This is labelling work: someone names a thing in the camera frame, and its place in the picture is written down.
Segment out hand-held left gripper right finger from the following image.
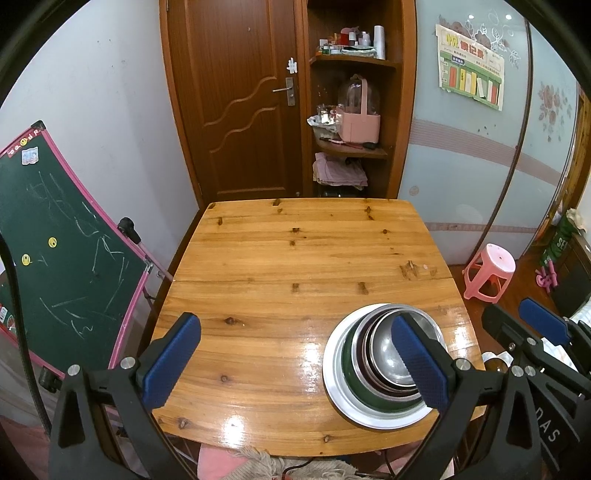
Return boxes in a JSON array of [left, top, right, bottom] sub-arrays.
[[390, 314, 543, 480]]

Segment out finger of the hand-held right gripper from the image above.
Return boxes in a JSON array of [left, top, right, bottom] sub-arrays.
[[482, 303, 578, 393], [518, 298, 591, 384]]

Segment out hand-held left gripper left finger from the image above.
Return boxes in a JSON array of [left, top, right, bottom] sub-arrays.
[[48, 312, 202, 480]]

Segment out small steel bowl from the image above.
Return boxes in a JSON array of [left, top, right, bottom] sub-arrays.
[[372, 310, 437, 388]]

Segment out steel bowl with pink outside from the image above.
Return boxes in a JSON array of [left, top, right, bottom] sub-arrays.
[[359, 308, 439, 400]]

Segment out large steel bowl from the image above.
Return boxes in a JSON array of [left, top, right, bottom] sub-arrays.
[[351, 305, 446, 403]]

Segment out large white plate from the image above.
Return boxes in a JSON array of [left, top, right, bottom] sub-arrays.
[[322, 303, 451, 429]]

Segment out pink toy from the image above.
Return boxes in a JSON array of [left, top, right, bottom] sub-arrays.
[[534, 260, 559, 292]]

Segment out pink plastic stool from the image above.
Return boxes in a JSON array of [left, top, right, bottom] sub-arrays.
[[462, 243, 517, 302]]

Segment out green bag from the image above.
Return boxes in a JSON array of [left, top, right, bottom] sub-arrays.
[[540, 210, 578, 266]]

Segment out pink garment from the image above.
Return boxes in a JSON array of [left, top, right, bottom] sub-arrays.
[[196, 445, 241, 480]]

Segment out beige fluffy cloth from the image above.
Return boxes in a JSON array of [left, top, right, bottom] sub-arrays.
[[231, 445, 365, 480]]

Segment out pale blue sliding wardrobe door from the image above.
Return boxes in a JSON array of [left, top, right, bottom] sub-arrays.
[[397, 0, 532, 232], [522, 18, 580, 245]]

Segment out pink folded cloth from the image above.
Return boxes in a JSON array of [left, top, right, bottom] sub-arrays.
[[312, 152, 369, 188]]

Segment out wooden corner shelf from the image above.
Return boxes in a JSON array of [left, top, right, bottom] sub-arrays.
[[302, 0, 419, 200]]

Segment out pink basket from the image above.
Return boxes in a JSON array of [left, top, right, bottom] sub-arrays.
[[335, 76, 382, 144]]

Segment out shiny foil packets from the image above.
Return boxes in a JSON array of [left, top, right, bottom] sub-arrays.
[[307, 105, 340, 132]]

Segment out brown wooden door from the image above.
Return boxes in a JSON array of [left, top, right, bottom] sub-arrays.
[[159, 0, 308, 208]]

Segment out clear plastic dome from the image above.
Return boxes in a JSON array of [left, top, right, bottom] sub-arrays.
[[337, 78, 382, 114]]

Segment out cluster of small bottles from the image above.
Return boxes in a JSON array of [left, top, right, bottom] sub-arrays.
[[316, 27, 375, 57]]

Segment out green chalkboard with pink frame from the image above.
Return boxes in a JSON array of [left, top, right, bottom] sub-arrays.
[[0, 120, 174, 384]]

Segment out wall poster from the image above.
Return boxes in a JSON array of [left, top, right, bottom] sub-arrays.
[[434, 23, 505, 112]]

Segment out metal door handle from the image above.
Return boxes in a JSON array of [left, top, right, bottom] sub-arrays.
[[272, 77, 296, 107]]

